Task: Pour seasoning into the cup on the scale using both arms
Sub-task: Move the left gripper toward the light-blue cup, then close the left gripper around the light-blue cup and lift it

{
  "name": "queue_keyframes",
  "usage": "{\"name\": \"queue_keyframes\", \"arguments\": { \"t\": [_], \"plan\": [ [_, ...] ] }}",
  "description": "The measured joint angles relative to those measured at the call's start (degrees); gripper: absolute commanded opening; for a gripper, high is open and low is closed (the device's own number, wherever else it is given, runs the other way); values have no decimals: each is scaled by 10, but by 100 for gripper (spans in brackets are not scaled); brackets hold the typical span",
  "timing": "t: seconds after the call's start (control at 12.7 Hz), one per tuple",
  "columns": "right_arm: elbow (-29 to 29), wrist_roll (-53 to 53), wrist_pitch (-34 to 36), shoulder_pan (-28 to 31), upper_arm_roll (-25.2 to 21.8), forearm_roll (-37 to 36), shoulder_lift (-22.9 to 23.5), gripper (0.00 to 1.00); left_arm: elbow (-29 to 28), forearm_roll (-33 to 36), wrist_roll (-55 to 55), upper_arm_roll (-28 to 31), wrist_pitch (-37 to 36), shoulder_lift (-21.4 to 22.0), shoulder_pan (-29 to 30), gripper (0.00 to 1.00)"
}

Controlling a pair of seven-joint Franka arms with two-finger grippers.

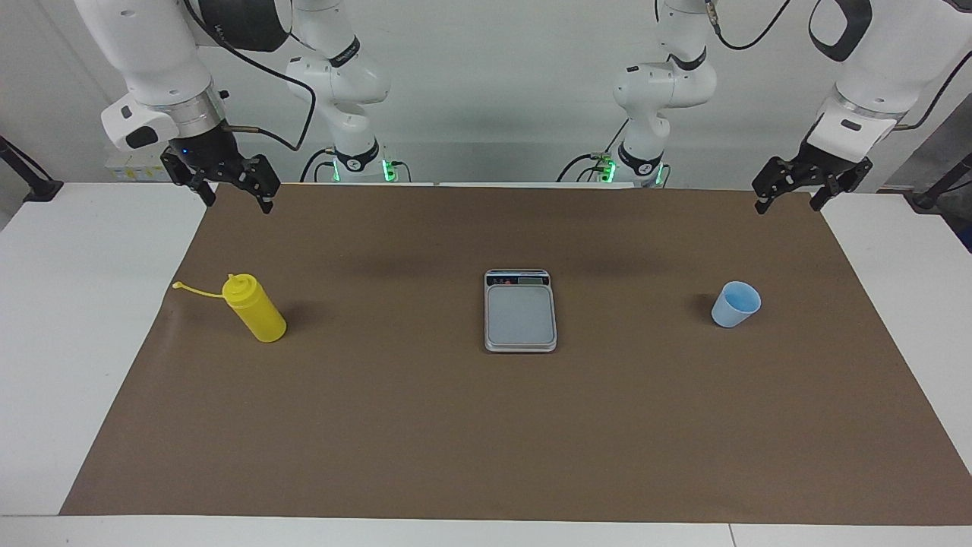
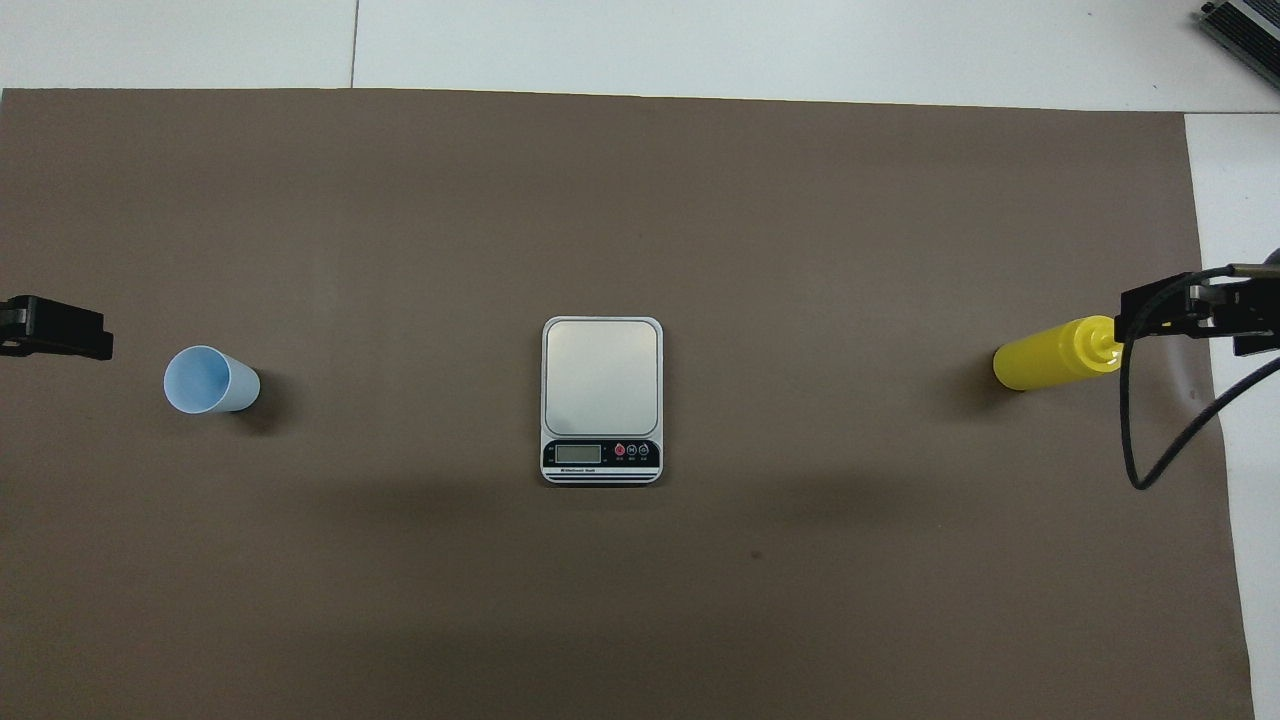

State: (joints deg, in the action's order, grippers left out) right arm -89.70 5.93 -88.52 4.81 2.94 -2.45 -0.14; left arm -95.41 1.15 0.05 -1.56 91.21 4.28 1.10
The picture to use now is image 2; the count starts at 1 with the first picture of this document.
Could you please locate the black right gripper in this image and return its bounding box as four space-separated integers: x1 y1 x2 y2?
1115 272 1280 358

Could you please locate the brown paper table mat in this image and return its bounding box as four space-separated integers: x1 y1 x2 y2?
0 88 1256 720

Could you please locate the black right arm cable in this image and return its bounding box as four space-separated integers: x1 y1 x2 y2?
1120 262 1280 491

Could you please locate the silver digital kitchen scale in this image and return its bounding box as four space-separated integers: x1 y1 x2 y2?
540 316 664 486

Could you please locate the grey ribbed metal device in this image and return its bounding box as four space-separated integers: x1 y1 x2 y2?
1200 0 1280 91

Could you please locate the light blue plastic cup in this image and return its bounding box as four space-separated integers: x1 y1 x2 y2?
164 345 261 415

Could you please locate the yellow squeeze bottle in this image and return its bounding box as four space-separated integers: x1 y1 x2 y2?
993 315 1126 391

